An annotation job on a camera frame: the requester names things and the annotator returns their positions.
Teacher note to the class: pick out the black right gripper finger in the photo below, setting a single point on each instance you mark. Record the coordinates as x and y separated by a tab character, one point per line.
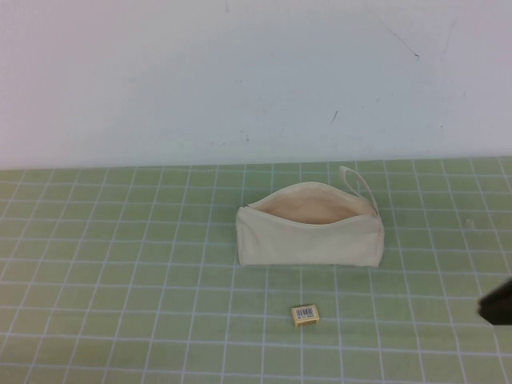
501	294
500	316

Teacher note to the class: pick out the yellow eraser with barcode label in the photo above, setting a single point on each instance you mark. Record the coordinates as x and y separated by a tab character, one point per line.
305	317

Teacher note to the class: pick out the cream fabric pencil case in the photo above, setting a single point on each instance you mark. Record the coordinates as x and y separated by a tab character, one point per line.
304	244

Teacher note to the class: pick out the green grid cutting mat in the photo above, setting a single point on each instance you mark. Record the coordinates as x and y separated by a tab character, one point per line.
120	280

